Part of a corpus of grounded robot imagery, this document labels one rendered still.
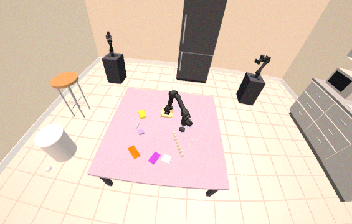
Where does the pale purple block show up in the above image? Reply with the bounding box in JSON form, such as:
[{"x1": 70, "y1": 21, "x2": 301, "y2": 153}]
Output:
[{"x1": 138, "y1": 129, "x2": 145, "y2": 135}]

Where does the purple flat rectangular block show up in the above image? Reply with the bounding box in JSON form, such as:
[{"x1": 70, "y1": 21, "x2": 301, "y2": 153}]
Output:
[{"x1": 148, "y1": 152, "x2": 161, "y2": 164}]

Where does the orange flat bar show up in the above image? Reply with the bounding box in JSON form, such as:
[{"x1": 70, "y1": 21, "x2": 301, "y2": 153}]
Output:
[{"x1": 128, "y1": 145, "x2": 141, "y2": 159}]

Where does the yellow rectangular block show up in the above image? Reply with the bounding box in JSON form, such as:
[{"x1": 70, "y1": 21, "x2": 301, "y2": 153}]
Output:
[{"x1": 138, "y1": 110, "x2": 146, "y2": 119}]

